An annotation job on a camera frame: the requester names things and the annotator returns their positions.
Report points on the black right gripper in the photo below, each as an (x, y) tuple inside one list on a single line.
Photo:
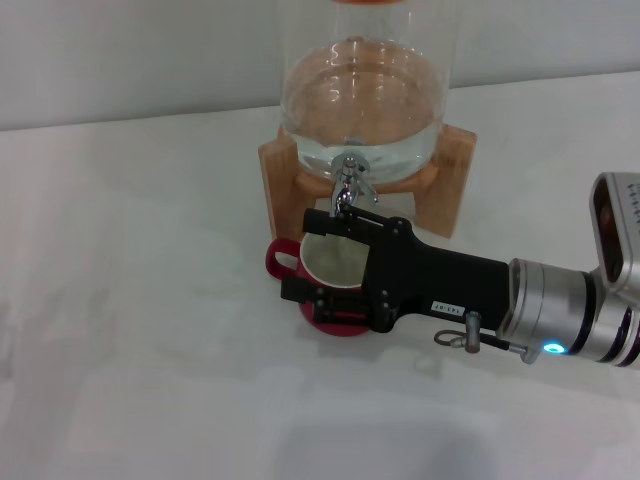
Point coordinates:
[(440, 280)]

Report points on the red ceramic cup white inside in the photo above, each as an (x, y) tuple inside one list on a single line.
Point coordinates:
[(280, 270)]

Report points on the chrome faucet with lever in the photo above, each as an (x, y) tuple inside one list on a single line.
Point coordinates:
[(342, 192)]

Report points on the silver right arm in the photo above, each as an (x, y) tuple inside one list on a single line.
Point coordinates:
[(555, 310)]

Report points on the wooden dispenser stand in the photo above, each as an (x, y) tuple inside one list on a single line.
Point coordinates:
[(445, 200)]

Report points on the clear glass water dispenser jar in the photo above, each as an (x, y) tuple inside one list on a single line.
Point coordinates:
[(365, 100)]

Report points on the silver and black wrist camera box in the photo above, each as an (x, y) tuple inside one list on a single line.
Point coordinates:
[(620, 235)]

